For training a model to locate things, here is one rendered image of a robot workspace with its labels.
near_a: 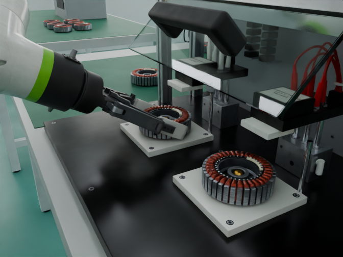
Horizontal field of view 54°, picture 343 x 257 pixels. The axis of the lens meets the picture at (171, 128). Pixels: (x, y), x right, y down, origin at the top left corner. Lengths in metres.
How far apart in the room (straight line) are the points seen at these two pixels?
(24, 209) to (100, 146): 1.24
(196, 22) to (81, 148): 0.47
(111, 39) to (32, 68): 1.51
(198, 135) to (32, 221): 1.25
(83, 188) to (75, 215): 0.05
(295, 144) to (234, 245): 0.23
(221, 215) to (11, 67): 0.37
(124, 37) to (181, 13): 1.79
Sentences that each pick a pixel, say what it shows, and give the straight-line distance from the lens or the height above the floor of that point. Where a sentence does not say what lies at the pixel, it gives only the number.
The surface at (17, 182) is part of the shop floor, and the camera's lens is 2.13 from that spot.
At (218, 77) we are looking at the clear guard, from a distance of 0.26.
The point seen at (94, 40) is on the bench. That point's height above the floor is 0.74.
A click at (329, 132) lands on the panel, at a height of 0.81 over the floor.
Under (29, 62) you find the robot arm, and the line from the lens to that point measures 0.55.
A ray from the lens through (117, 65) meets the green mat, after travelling 1.39.
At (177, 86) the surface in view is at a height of 0.88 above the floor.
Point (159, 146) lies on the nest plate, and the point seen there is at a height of 0.78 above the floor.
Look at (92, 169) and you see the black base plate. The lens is 0.62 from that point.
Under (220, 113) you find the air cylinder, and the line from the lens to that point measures 0.74.
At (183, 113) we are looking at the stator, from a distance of 0.71.
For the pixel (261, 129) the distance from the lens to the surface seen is 0.50.
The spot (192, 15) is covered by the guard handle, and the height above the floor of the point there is 1.06.
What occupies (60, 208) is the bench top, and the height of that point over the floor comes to 0.75.
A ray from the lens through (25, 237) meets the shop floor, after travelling 1.72.
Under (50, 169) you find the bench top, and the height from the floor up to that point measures 0.75.
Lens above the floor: 1.09
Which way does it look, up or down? 25 degrees down
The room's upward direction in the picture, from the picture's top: straight up
